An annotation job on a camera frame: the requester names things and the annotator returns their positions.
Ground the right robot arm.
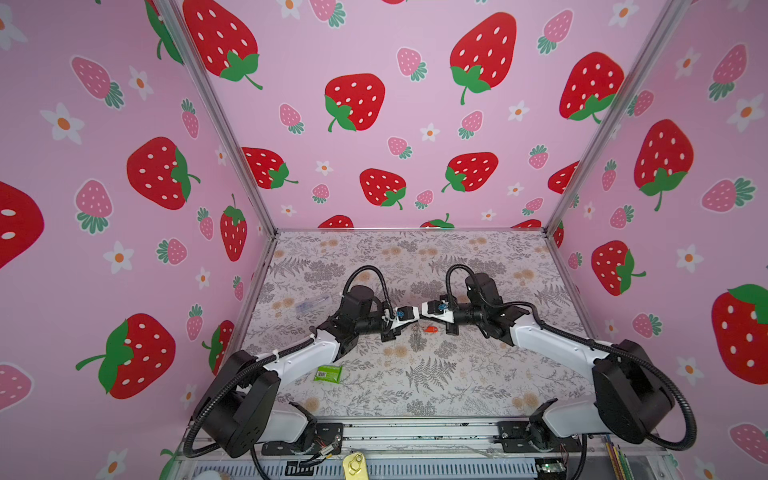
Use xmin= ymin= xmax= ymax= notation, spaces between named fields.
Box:
xmin=419 ymin=265 xmax=698 ymax=451

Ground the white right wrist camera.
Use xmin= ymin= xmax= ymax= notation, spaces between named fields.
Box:
xmin=421 ymin=300 xmax=452 ymax=315

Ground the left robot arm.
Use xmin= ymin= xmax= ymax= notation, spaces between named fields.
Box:
xmin=182 ymin=265 xmax=420 ymax=458

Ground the green packet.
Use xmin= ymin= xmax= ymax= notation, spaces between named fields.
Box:
xmin=314 ymin=365 xmax=343 ymax=384

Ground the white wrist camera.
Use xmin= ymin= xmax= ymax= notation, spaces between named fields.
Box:
xmin=421 ymin=300 xmax=452 ymax=315
xmin=393 ymin=306 xmax=420 ymax=320

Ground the clear plastic key tag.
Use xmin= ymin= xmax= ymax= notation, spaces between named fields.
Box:
xmin=295 ymin=296 xmax=329 ymax=315

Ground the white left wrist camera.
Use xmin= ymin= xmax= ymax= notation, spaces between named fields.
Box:
xmin=393 ymin=306 xmax=420 ymax=320

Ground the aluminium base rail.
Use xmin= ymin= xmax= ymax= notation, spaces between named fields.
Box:
xmin=168 ymin=417 xmax=683 ymax=479

